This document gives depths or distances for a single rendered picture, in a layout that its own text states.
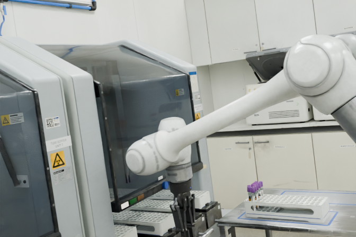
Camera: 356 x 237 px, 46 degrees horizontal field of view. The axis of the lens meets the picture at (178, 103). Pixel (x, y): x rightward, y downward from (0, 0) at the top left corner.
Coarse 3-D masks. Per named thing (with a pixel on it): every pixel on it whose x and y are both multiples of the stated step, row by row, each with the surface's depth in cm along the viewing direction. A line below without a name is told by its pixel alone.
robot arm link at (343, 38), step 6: (336, 36) 109; (342, 36) 107; (348, 36) 106; (354, 36) 106; (342, 42) 104; (348, 42) 105; (354, 42) 104; (348, 48) 104; (354, 48) 104; (354, 54) 104
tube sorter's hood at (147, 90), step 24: (48, 48) 162; (72, 48) 173; (96, 48) 185; (120, 48) 199; (96, 72) 151; (120, 72) 160; (144, 72) 170; (168, 72) 182; (120, 96) 148; (144, 96) 160; (168, 96) 174; (192, 96) 190; (120, 120) 147; (144, 120) 158; (192, 120) 189; (120, 144) 145; (192, 144) 187; (120, 168) 144; (192, 168) 183; (120, 192) 143; (144, 192) 153
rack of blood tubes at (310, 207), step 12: (252, 204) 159; (264, 204) 157; (276, 204) 154; (288, 204) 151; (300, 204) 149; (312, 204) 149; (324, 204) 148; (252, 216) 160; (264, 216) 157; (276, 216) 155; (300, 216) 149; (312, 216) 147; (324, 216) 147
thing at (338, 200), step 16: (272, 192) 189; (288, 192) 186; (304, 192) 183; (320, 192) 180; (336, 192) 177; (352, 192) 174; (240, 208) 172; (336, 208) 157; (352, 208) 155; (224, 224) 160; (240, 224) 156; (256, 224) 153; (272, 224) 150; (288, 224) 148; (304, 224) 146; (320, 224) 144; (336, 224) 142; (352, 224) 140
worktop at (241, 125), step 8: (312, 120) 352; (328, 120) 339; (224, 128) 378; (232, 128) 373; (240, 128) 369; (248, 128) 365; (256, 128) 361; (264, 128) 358; (272, 128) 354; (280, 128) 350
